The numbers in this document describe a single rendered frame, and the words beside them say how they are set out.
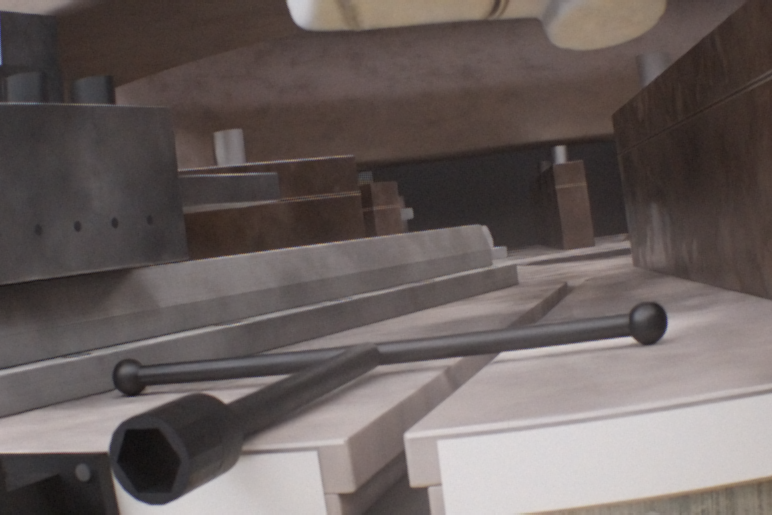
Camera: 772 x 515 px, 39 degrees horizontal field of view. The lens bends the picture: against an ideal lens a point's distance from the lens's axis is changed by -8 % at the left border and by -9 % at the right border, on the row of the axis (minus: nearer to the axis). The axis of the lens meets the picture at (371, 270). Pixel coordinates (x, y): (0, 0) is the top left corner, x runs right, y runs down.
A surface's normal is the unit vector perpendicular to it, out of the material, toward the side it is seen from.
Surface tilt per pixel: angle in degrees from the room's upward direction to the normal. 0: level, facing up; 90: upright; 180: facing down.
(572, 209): 90
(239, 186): 90
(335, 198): 90
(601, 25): 164
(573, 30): 160
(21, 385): 90
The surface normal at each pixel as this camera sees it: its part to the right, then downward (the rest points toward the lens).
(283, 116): 0.56, -0.06
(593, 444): -0.20, 0.05
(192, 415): 0.50, -0.84
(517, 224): 0.25, -0.01
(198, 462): 0.95, 0.05
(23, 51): 0.88, -0.11
